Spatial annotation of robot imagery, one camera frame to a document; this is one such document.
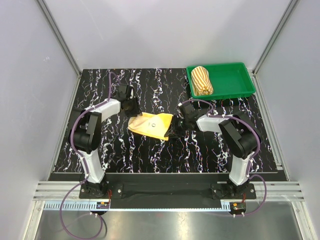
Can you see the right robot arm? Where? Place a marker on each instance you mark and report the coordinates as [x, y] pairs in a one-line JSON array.
[[241, 136]]

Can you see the aluminium frame rail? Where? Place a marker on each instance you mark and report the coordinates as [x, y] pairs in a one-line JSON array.
[[64, 195]]

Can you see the connector box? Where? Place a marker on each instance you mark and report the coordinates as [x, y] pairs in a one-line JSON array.
[[238, 208], [103, 205]]

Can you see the right connector box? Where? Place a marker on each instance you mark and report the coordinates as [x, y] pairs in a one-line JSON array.
[[238, 208]]

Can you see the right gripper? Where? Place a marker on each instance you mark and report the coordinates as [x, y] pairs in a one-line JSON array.
[[174, 133]]

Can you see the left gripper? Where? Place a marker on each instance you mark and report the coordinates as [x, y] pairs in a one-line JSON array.
[[136, 111]]

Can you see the left connector box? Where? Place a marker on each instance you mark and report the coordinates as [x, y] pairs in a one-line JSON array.
[[103, 205]]

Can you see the yellow chick towel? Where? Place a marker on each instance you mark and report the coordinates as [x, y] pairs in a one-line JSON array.
[[151, 125]]

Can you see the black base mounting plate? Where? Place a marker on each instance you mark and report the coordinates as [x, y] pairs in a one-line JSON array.
[[164, 191]]

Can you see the green plastic tray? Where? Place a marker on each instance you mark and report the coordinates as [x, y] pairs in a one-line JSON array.
[[228, 80]]

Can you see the orange striped towel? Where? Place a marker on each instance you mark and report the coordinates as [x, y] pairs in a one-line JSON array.
[[201, 82]]

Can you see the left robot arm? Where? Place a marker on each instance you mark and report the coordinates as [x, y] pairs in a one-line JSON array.
[[85, 133]]

